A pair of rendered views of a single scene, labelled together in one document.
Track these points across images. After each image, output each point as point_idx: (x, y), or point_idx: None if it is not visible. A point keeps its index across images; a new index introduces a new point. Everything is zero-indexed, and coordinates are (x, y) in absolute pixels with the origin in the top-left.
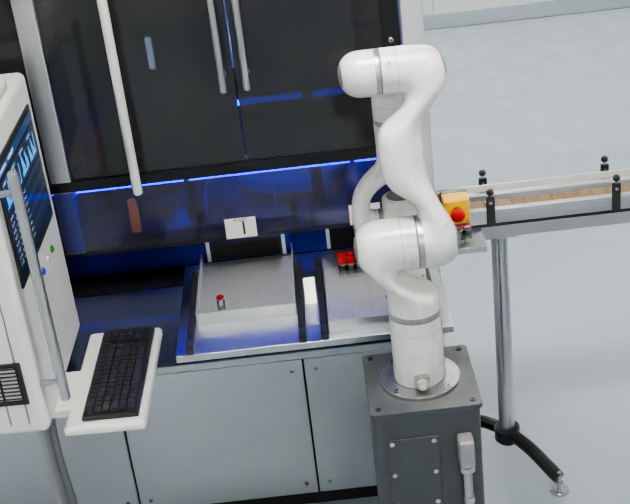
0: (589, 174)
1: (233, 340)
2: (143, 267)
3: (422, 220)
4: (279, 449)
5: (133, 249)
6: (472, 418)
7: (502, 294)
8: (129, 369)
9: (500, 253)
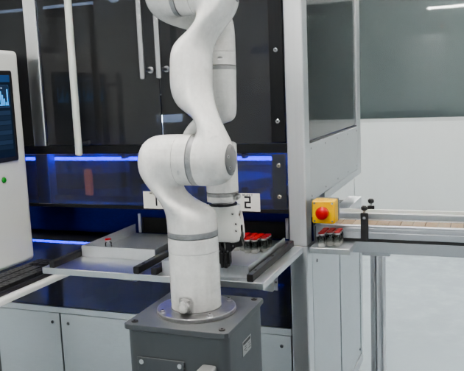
0: None
1: (91, 266)
2: (96, 229)
3: (196, 133)
4: None
5: (80, 206)
6: (217, 350)
7: (376, 312)
8: (18, 277)
9: (375, 271)
